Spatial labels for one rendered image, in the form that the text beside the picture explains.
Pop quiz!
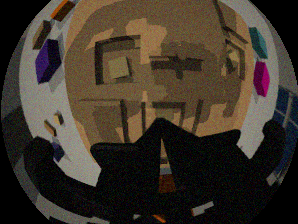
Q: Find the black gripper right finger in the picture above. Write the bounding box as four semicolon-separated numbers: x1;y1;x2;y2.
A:
160;117;241;192

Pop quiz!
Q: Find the magenta block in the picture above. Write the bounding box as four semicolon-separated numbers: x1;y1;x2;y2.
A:
253;61;270;97

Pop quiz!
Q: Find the teal block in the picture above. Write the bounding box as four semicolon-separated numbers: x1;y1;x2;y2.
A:
249;27;269;59

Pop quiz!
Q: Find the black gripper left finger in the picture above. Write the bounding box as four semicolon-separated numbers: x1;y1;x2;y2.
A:
90;119;161;189

